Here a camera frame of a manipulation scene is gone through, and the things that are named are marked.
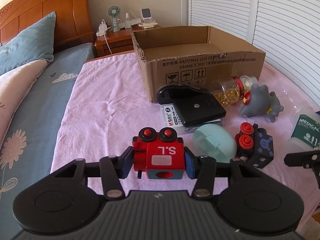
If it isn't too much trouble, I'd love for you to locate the mint green round case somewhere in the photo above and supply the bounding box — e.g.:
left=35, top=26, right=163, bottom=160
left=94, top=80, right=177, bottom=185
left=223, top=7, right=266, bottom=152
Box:
left=193, top=124, right=237, bottom=163

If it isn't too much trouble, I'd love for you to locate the wooden headboard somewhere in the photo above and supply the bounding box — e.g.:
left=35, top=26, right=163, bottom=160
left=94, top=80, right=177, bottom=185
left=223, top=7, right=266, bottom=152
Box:
left=1, top=0, right=94, bottom=52

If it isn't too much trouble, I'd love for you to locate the blue floral bedsheet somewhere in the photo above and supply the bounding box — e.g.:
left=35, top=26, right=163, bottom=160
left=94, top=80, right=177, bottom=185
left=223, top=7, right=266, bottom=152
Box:
left=1, top=43, right=95, bottom=239

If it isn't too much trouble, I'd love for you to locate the red toy train block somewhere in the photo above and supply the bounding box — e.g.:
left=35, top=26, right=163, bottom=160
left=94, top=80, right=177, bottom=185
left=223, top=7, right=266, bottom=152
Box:
left=132, top=127, right=185, bottom=180

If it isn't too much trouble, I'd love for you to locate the brown cardboard box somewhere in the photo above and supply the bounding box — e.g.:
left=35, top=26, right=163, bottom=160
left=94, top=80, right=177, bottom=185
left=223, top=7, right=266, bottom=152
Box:
left=132, top=26, right=266, bottom=102

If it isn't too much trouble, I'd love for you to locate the green desk fan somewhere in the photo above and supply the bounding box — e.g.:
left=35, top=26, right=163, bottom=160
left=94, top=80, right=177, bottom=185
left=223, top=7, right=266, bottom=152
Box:
left=107, top=5, right=121, bottom=32

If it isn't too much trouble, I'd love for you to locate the grey shark toy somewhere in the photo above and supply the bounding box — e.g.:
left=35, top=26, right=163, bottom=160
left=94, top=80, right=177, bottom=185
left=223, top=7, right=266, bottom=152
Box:
left=240, top=84, right=284, bottom=122

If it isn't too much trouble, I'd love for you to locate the white phone stand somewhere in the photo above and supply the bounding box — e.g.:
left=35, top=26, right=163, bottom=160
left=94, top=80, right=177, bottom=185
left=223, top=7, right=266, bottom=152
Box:
left=139, top=8, right=158, bottom=29

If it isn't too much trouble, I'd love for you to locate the white charging cable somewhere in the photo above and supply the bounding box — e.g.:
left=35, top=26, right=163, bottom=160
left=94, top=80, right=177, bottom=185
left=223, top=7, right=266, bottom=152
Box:
left=103, top=18, right=114, bottom=55

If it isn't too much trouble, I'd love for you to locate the blue pillow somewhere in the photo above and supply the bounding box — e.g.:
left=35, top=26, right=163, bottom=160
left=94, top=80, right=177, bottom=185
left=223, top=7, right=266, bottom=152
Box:
left=0, top=11, right=56, bottom=75

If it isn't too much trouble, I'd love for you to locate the clear spray bottle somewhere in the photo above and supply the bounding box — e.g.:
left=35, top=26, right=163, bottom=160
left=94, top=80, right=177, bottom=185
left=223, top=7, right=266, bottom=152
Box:
left=125, top=12, right=131, bottom=29

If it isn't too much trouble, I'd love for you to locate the black red toy train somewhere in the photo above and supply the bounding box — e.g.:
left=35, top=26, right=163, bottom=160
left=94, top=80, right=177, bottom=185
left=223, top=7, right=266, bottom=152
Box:
left=235, top=122, right=274, bottom=168

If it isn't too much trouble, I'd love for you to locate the white power strip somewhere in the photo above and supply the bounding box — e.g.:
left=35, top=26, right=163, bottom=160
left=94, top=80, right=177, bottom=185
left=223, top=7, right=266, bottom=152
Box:
left=96, top=23, right=108, bottom=37

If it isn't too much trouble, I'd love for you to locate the pink table cloth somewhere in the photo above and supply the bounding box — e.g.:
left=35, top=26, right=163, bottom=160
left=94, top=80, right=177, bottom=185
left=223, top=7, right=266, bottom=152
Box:
left=52, top=53, right=319, bottom=224

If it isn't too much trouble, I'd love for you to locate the medical cotton swab jar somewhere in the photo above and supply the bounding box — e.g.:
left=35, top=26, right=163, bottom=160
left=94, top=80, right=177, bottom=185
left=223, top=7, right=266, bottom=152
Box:
left=284, top=101, right=319, bottom=153

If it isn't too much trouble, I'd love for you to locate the wooden nightstand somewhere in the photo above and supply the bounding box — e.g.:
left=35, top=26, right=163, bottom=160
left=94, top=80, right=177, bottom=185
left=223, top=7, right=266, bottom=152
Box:
left=94, top=25, right=147, bottom=57

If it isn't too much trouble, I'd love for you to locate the black leather wallet case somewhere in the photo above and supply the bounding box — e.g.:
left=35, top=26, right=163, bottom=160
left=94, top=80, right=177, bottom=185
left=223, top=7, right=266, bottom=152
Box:
left=156, top=85, right=226, bottom=127

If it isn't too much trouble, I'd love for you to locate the pink quilt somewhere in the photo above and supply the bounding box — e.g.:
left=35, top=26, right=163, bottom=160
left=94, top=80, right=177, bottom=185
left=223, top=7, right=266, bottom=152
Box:
left=0, top=60, right=48, bottom=141

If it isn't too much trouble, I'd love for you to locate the white staples box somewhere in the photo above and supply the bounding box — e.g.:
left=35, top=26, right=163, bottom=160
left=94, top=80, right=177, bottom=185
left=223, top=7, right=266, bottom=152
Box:
left=160, top=104, right=223, bottom=135

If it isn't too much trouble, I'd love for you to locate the capsule bottle silver cap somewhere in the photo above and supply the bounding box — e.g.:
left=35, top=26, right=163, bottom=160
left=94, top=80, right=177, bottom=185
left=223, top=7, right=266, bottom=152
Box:
left=209, top=75, right=258, bottom=106

